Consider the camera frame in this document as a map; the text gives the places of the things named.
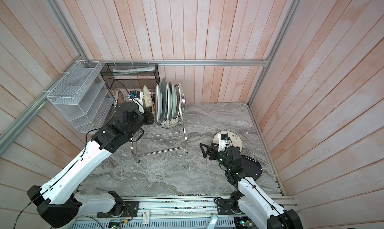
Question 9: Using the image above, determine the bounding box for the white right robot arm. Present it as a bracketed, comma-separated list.
[200, 143, 303, 229]

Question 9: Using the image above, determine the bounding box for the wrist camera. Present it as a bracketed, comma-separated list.
[125, 90, 144, 114]
[218, 133, 230, 152]

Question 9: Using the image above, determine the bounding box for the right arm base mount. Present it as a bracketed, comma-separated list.
[214, 197, 241, 215]

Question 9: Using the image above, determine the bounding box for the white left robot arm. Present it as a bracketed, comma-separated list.
[27, 102, 154, 229]

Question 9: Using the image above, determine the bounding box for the black round plate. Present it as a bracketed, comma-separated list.
[241, 155, 263, 181]

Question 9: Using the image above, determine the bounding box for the light blue flower plate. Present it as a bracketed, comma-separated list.
[174, 84, 181, 119]

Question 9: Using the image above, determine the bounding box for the cream floral plate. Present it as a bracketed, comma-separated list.
[213, 130, 243, 152]

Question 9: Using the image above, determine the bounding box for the orange sunburst plate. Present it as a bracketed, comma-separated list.
[177, 83, 186, 115]
[155, 83, 163, 123]

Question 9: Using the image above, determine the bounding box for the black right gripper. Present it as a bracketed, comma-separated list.
[201, 141, 232, 171]

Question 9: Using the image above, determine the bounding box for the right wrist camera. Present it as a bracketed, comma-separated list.
[218, 133, 230, 152]

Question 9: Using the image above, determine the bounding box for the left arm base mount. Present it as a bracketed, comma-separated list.
[97, 201, 139, 218]

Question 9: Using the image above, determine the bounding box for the yellow woven coaster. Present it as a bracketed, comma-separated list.
[143, 85, 154, 109]

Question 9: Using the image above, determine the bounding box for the white green clover plate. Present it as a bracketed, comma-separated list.
[169, 82, 177, 120]

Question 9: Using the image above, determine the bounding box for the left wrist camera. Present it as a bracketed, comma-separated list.
[125, 90, 144, 114]

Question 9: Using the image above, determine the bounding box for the white wire mesh shelf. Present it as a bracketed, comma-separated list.
[47, 61, 114, 134]

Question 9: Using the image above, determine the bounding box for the aluminium front rail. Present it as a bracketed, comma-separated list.
[55, 194, 302, 229]

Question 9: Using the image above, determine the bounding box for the green rim lettered plate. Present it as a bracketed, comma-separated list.
[161, 119, 180, 129]

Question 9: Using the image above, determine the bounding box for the large teal plate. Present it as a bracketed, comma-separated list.
[161, 78, 171, 122]

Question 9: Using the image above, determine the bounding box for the black mesh wall basket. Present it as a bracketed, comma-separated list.
[101, 62, 161, 91]

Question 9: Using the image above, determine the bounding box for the stainless steel dish rack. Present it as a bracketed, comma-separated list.
[113, 83, 189, 163]

